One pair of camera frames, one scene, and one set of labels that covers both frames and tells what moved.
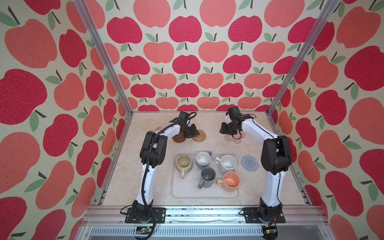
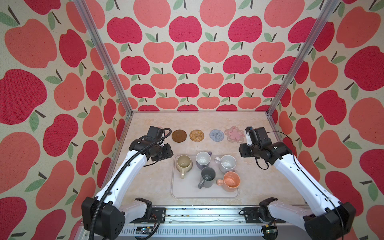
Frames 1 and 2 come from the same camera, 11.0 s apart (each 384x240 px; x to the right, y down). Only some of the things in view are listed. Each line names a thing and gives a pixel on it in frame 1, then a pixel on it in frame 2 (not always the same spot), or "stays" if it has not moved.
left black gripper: (193, 132) → (169, 153)
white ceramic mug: (227, 163) stays
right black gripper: (222, 129) → (242, 148)
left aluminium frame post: (98, 38) stays
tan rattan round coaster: (200, 138) stays
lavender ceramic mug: (203, 159) stays
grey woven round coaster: (249, 163) → (216, 135)
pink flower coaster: (236, 138) stays
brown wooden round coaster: (179, 138) stays
